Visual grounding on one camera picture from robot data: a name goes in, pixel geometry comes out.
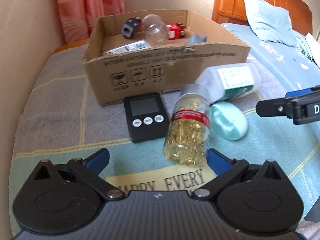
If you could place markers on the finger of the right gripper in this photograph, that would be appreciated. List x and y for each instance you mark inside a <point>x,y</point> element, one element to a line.
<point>288,107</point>
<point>302,91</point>

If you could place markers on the barcode packet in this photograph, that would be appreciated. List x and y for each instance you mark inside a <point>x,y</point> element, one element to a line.
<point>139,45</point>

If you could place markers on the grey elephant toy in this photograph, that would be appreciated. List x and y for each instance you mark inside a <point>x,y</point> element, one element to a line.
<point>196,39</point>

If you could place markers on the dark toy block red buttons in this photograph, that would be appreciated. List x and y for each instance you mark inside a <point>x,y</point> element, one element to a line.
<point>130,27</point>

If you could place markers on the plaid blanket mat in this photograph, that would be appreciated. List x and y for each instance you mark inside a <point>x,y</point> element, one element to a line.
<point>62,120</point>

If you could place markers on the light blue pillow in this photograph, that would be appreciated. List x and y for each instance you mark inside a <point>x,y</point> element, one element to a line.
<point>271,23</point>

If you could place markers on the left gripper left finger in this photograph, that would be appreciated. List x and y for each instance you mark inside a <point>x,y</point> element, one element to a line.
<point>87,172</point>

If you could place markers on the fish oil capsule bottle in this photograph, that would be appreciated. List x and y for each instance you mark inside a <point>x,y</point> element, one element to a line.
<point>187,138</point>

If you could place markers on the clear plastic jar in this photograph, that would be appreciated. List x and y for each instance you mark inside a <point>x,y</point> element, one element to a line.
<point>155,30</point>

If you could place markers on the pink patterned curtain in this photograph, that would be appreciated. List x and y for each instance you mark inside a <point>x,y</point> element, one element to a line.
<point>79,16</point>

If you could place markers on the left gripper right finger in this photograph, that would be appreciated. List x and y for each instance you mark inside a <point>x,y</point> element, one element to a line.
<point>228,172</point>

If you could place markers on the black digital timer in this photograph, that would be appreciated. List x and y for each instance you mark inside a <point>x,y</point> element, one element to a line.
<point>146,117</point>

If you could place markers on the cardboard box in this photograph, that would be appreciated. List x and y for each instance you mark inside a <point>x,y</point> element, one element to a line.
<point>161,68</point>

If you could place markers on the white medicine bottle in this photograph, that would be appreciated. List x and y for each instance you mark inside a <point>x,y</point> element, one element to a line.
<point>229,81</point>

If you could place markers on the light blue oval case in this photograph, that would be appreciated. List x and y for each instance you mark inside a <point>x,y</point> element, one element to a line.
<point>227,121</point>

